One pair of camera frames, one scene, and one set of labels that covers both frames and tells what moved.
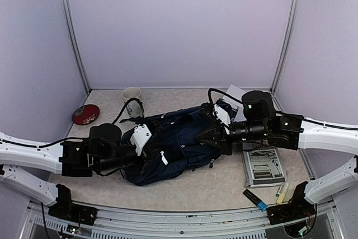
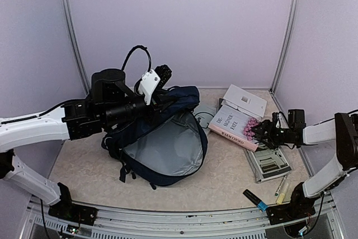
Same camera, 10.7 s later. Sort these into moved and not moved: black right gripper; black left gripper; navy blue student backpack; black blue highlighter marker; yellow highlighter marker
Moved: black left gripper; navy blue student backpack; black right gripper
Not moved: yellow highlighter marker; black blue highlighter marker
